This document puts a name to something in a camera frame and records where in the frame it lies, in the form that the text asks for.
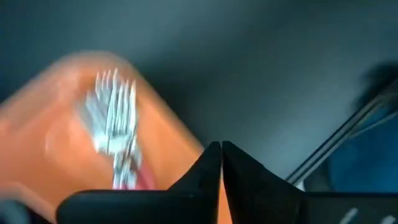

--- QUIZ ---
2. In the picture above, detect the orange plastic bin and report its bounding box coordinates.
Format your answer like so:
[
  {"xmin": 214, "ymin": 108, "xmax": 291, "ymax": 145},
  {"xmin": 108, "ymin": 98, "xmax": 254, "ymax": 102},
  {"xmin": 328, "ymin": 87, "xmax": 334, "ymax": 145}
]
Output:
[{"xmin": 0, "ymin": 51, "xmax": 233, "ymax": 224}]

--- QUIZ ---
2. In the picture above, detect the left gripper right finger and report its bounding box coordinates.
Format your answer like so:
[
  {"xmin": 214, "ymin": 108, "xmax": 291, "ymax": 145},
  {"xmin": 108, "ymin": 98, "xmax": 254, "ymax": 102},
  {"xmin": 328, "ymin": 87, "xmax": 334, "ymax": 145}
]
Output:
[{"xmin": 222, "ymin": 141, "xmax": 398, "ymax": 224}]

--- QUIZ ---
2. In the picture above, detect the black table frame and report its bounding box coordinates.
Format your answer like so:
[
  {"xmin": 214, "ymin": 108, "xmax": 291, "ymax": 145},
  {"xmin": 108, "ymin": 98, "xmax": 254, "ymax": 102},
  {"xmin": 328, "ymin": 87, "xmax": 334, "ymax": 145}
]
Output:
[{"xmin": 285, "ymin": 90, "xmax": 398, "ymax": 187}]

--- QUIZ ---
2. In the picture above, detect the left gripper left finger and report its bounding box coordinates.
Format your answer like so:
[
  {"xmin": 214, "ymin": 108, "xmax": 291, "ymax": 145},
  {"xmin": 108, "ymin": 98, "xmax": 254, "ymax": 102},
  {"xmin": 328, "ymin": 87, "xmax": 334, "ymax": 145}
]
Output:
[{"xmin": 57, "ymin": 141, "xmax": 222, "ymax": 224}]

